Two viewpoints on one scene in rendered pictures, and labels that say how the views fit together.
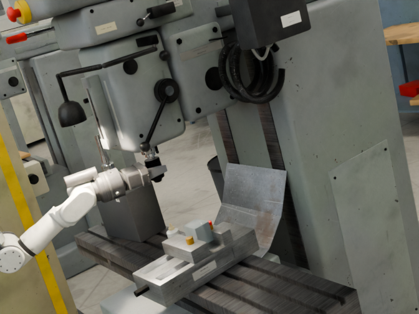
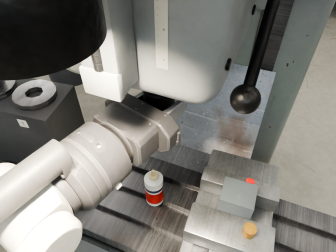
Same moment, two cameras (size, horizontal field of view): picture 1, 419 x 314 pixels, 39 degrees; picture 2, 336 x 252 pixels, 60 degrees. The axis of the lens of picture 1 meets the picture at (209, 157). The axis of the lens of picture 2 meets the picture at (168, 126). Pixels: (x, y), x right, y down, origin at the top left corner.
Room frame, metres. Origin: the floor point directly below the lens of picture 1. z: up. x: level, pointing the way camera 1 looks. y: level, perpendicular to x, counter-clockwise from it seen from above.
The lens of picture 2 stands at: (1.45, 0.35, 1.52)
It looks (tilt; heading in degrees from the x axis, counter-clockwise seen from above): 46 degrees down; 324
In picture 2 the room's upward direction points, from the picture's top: straight up
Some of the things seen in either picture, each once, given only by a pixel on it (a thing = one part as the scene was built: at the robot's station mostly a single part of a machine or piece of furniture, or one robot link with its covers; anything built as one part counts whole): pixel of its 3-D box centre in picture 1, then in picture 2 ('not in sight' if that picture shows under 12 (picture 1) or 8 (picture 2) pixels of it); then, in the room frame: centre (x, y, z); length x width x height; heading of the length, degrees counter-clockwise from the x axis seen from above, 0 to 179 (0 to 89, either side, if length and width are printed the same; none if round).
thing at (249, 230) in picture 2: (189, 240); (249, 230); (1.55, 0.12, 1.05); 0.02 x 0.02 x 0.02
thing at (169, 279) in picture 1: (195, 255); (228, 229); (1.59, 0.11, 0.98); 0.35 x 0.15 x 0.11; 124
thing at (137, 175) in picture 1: (126, 180); (117, 141); (1.70, 0.26, 1.22); 0.13 x 0.12 x 0.10; 17
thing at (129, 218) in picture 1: (128, 207); (29, 121); (2.05, 0.33, 1.03); 0.22 x 0.12 x 0.20; 39
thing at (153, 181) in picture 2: (174, 238); (154, 185); (1.75, 0.18, 0.98); 0.04 x 0.04 x 0.11
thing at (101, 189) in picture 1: (87, 187); (37, 191); (1.68, 0.37, 1.24); 0.11 x 0.11 x 0.11; 17
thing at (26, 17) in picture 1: (22, 11); not in sight; (1.61, 0.36, 1.76); 0.06 x 0.02 x 0.06; 32
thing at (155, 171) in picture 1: (157, 171); (175, 113); (1.70, 0.16, 1.22); 0.06 x 0.02 x 0.03; 107
